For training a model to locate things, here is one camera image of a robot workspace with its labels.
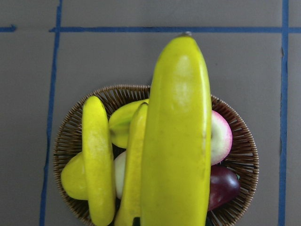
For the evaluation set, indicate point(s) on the dark red plum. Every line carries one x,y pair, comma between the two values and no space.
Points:
224,186

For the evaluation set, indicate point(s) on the yellow lemon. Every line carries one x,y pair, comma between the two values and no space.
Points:
73,178

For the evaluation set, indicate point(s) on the yellow banana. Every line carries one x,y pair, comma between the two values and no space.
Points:
98,162
176,157
131,192

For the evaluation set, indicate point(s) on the white pale apple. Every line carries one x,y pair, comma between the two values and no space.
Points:
120,164

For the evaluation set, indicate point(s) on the pink white peach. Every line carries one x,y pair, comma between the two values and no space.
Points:
221,138

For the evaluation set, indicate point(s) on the brown wicker basket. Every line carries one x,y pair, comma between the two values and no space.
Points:
243,158

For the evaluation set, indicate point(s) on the yellow green starfruit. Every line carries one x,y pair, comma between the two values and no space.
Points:
119,122

